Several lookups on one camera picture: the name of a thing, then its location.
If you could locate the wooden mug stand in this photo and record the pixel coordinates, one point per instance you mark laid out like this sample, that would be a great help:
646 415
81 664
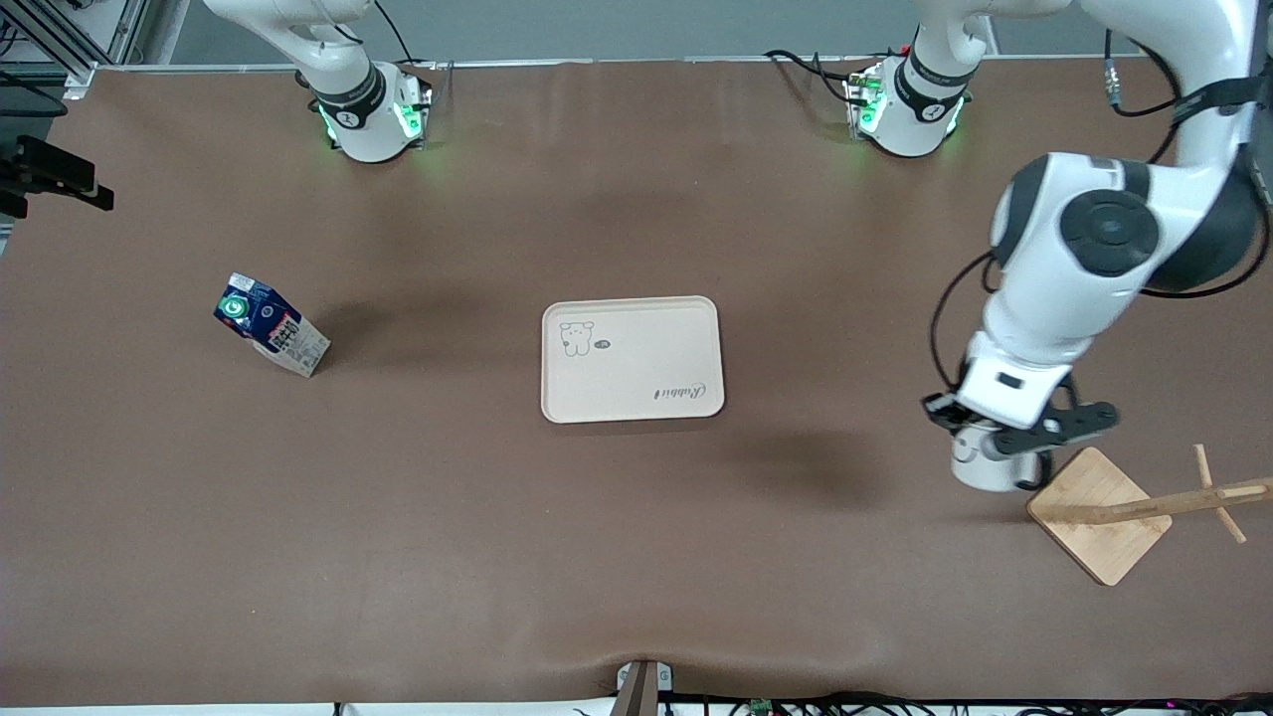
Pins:
1089 487

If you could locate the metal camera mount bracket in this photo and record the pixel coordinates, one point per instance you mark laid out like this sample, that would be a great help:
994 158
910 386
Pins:
641 686

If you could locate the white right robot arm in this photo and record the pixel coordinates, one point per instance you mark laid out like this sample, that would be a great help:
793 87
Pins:
363 129

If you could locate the aluminium frame profile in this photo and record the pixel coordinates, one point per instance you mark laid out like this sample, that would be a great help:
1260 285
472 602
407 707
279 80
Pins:
127 25

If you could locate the blue milk carton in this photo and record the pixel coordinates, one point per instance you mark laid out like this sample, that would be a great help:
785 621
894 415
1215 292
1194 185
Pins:
264 318

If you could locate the brown table cover mat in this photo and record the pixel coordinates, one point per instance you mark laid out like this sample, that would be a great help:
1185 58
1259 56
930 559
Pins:
398 517

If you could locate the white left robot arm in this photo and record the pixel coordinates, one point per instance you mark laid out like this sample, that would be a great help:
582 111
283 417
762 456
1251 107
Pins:
1044 298

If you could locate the cream plastic tray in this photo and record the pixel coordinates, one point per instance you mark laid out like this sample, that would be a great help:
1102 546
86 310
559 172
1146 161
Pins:
636 368

